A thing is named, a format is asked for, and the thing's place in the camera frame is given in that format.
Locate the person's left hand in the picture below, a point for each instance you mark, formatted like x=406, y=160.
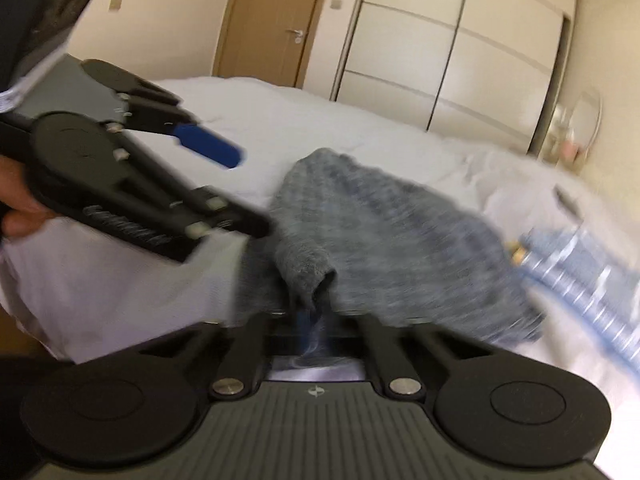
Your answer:
x=22, y=200

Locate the light crumpled cloth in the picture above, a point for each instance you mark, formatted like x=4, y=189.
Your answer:
x=515, y=185

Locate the cream sliding-door wardrobe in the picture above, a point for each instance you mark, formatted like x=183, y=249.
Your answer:
x=425, y=35

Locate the bed with white sheet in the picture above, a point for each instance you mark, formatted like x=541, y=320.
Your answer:
x=310, y=115

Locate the blue striped garment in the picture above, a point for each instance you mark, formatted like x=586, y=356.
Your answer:
x=580, y=275

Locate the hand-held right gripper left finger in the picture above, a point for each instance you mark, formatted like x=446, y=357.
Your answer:
x=247, y=355

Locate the wooden door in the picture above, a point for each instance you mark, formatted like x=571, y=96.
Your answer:
x=260, y=20

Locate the grey knit sweater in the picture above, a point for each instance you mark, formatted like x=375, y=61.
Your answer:
x=375, y=220

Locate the wall light switch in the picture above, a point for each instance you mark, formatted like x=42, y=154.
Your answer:
x=115, y=3
x=336, y=4

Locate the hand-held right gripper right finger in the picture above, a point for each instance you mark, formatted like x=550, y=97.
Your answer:
x=385, y=355

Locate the round mirror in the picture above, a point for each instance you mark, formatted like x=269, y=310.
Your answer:
x=586, y=120

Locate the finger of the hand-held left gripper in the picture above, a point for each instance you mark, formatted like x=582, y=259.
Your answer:
x=200, y=137
x=225, y=212

